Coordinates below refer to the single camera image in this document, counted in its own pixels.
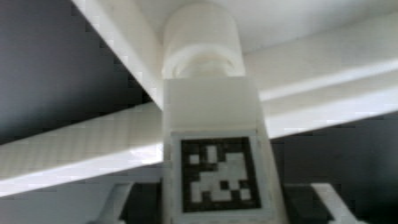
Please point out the white table leg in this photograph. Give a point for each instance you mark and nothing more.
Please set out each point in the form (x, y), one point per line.
(221, 182)

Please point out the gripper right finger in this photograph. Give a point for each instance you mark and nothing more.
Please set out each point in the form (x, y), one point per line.
(315, 205)

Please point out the white square table top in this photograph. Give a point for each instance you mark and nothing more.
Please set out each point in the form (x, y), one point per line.
(321, 53)

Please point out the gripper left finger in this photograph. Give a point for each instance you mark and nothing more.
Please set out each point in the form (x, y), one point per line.
(132, 205)

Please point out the white fence obstacle frame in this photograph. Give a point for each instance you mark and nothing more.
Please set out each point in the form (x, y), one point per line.
(102, 146)

